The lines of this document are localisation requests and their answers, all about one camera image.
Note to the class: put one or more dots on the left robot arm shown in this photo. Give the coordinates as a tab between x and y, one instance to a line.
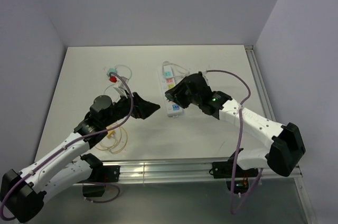
24	193

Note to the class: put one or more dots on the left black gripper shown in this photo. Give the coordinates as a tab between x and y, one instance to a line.
141	108

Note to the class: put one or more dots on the light blue charger plug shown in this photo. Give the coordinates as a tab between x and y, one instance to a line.
111	71

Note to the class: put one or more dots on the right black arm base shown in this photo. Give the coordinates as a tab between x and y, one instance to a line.
223	170

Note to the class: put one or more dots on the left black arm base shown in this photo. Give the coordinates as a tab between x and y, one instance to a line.
101	181

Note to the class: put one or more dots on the aluminium right rail frame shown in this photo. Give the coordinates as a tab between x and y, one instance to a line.
264	94

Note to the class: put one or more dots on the aluminium rail frame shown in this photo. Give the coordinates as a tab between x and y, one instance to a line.
264	94
158	171

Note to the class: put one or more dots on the white multicolour power strip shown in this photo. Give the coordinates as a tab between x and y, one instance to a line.
168	82

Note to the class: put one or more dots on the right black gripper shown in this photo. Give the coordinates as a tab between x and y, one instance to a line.
178	91

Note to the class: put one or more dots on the yellow charger plug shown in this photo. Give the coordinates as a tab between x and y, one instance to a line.
111	134

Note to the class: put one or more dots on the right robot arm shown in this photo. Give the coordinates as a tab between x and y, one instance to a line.
283	146

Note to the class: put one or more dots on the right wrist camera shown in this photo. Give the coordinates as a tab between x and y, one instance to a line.
204	74

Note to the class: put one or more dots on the aluminium front rail frame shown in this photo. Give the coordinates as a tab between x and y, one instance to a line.
158	171

